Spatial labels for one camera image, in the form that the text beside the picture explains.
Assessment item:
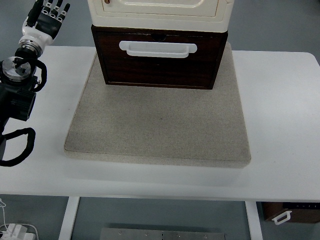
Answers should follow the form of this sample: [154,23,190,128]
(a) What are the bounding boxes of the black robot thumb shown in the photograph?
[25,0,43,27]

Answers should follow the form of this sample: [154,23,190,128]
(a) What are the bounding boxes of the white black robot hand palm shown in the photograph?
[19,13,62,50]

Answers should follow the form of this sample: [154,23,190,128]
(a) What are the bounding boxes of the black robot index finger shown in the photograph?
[42,0,53,13]

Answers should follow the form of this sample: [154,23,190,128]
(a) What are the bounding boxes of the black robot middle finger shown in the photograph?
[49,0,63,18]

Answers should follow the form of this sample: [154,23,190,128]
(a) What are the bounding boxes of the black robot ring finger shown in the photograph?
[57,3,70,23]

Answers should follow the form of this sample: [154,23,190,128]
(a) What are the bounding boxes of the dark wooden drawer white handle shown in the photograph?
[91,26,228,89]

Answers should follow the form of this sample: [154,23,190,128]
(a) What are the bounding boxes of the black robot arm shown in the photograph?
[0,0,70,131]

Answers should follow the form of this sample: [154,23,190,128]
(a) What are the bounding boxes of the dark wooden drawer housing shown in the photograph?
[90,24,229,91]

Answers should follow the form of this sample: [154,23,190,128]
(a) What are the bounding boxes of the beige stone slab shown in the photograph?
[64,44,251,168]

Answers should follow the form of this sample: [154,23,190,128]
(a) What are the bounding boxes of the grey metal plate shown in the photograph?
[99,228,225,240]

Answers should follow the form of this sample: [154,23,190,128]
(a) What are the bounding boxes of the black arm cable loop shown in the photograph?
[0,127,36,168]

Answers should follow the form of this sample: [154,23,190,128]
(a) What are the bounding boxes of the white cable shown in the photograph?
[0,198,40,240]

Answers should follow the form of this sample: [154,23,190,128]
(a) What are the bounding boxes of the white table frame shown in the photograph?
[58,196,263,240]

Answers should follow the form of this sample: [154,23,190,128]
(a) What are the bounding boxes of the brown box white handle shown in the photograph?
[261,202,320,225]

